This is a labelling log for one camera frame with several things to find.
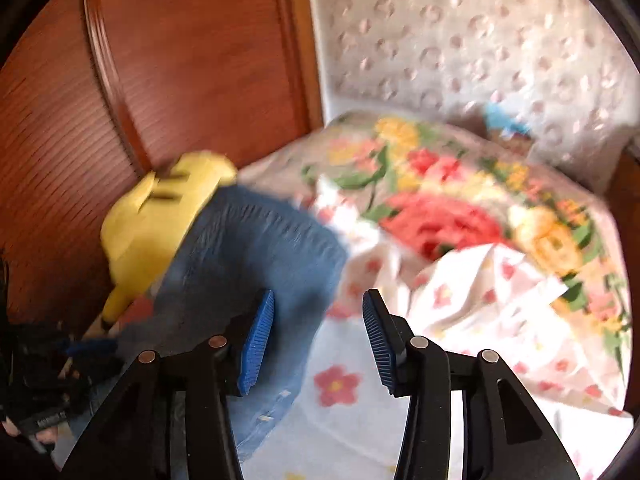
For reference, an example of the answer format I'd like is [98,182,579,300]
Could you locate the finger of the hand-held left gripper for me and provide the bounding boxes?
[65,357,123,391]
[57,335,121,361]

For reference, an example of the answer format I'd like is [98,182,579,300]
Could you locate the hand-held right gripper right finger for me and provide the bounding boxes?
[362,289,581,480]

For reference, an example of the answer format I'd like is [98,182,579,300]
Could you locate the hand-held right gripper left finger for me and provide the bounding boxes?
[60,289,276,480]

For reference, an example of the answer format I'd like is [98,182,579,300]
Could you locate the blue denim pants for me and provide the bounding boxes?
[50,185,351,463]

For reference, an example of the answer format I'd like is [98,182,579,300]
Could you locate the person's left hand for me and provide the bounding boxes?
[0,412,60,453]

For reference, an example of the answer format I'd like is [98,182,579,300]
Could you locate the white flower-print sheet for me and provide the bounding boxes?
[120,175,636,480]

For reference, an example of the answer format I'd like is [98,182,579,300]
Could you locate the yellow plush toy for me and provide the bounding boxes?
[82,152,238,338]

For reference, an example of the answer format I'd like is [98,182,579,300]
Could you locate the light blue bag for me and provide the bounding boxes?
[482,101,533,136]

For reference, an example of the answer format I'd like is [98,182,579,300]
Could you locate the brown wooden wardrobe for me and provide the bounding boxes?
[0,0,326,341]

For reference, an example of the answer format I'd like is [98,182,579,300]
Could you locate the circle-patterned wall cloth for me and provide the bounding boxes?
[305,0,640,196]

